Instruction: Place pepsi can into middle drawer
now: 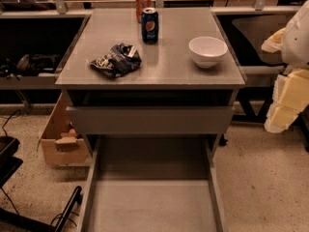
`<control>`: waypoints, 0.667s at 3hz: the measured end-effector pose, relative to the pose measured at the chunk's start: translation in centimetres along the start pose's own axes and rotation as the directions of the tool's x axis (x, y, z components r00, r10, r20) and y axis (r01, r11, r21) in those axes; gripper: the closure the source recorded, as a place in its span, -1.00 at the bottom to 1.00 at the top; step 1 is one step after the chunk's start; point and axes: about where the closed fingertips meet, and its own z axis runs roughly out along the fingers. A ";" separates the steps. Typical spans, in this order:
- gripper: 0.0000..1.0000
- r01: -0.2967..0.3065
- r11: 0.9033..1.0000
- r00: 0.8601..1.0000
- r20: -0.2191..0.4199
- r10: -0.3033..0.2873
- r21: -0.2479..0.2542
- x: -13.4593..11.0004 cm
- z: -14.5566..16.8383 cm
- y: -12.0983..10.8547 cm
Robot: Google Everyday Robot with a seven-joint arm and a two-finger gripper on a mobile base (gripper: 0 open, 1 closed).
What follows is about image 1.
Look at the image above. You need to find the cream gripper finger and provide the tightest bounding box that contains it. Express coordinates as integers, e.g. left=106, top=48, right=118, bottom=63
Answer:
left=261, top=28, right=286, bottom=53
left=265, top=69, right=309, bottom=133

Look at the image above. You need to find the open grey middle drawer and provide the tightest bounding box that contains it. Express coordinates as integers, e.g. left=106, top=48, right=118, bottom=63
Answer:
left=77, top=137, right=228, bottom=232

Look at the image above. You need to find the orange soda can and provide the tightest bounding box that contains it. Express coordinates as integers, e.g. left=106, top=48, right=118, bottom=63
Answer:
left=135, top=0, right=151, bottom=22

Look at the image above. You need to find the crumpled dark chip bag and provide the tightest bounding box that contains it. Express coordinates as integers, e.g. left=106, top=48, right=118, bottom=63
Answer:
left=90, top=43, right=142, bottom=78

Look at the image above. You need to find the dark office chair seat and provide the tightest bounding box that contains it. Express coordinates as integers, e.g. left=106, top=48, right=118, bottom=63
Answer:
left=232, top=14, right=291, bottom=67

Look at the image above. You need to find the black headset on shelf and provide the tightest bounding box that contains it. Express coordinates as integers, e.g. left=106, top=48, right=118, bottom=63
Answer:
left=0, top=54, right=62, bottom=77

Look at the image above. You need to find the white bowl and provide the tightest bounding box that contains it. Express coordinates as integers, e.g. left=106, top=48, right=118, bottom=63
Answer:
left=188, top=37, right=228, bottom=69

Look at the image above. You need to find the cardboard box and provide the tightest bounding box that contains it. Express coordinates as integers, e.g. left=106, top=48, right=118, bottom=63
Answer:
left=40, top=94, right=91, bottom=166

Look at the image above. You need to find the black chair base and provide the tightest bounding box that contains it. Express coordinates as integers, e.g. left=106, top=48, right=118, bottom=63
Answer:
left=0, top=135, right=83, bottom=232

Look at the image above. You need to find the blue pepsi can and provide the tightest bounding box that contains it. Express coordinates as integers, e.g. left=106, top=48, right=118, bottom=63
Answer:
left=141, top=7, right=158, bottom=44

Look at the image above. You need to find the closed grey top drawer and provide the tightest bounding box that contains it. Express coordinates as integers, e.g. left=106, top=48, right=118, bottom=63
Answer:
left=67, top=106, right=234, bottom=135

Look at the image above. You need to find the black cable on floor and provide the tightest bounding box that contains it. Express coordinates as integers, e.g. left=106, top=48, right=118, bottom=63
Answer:
left=0, top=109, right=23, bottom=137

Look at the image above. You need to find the grey drawer cabinet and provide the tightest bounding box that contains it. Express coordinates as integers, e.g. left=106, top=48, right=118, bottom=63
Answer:
left=54, top=6, right=247, bottom=232

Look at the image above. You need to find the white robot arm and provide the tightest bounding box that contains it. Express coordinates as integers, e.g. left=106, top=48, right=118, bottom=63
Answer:
left=261, top=1, right=309, bottom=133

